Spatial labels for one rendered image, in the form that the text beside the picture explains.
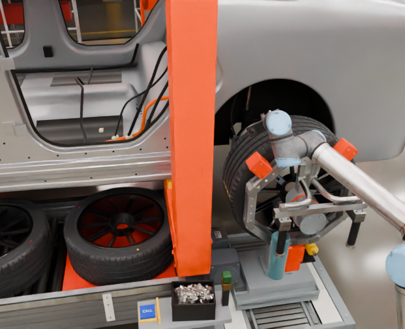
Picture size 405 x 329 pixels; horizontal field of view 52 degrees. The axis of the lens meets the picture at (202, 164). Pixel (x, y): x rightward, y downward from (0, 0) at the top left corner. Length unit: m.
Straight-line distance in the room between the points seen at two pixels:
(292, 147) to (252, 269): 1.14
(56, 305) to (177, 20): 1.55
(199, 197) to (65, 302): 0.94
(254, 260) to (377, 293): 0.83
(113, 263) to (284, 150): 1.13
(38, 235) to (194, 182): 1.09
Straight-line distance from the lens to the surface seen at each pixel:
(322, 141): 1.68
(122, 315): 2.40
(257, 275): 2.53
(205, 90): 1.53
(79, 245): 2.36
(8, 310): 2.38
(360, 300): 2.86
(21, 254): 2.41
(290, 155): 1.59
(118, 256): 2.25
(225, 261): 2.34
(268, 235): 2.12
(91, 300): 2.31
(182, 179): 1.71
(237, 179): 1.96
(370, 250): 3.22
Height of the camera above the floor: 2.08
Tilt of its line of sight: 33 degrees down
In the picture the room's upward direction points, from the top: 1 degrees clockwise
